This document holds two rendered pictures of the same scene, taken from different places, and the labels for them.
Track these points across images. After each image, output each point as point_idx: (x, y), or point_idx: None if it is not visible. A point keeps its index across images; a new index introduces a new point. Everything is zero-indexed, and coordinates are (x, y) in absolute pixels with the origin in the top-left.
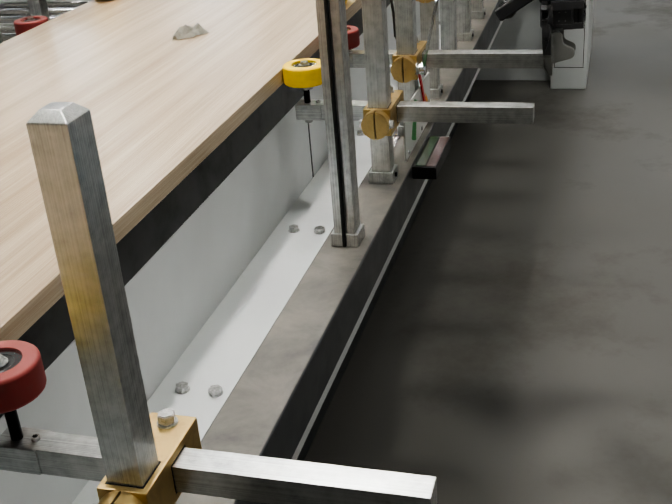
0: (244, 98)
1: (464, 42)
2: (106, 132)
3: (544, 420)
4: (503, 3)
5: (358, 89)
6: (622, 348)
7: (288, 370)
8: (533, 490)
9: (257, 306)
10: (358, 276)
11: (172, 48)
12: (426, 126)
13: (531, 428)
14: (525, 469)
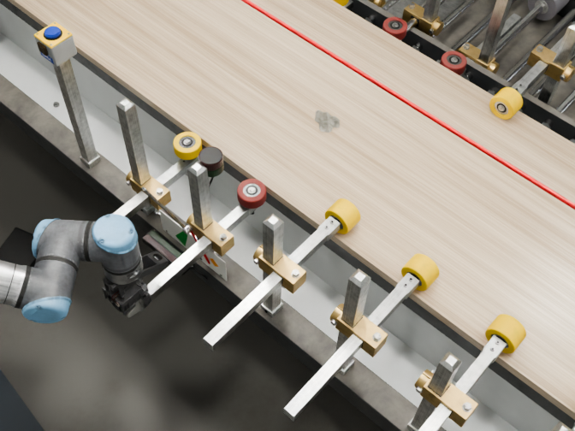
0: (155, 101)
1: (406, 419)
2: (155, 44)
3: (162, 414)
4: (153, 254)
5: (345, 286)
6: None
7: (11, 103)
8: (115, 369)
9: (108, 138)
10: (62, 154)
11: (296, 104)
12: (210, 269)
13: (161, 402)
14: (133, 375)
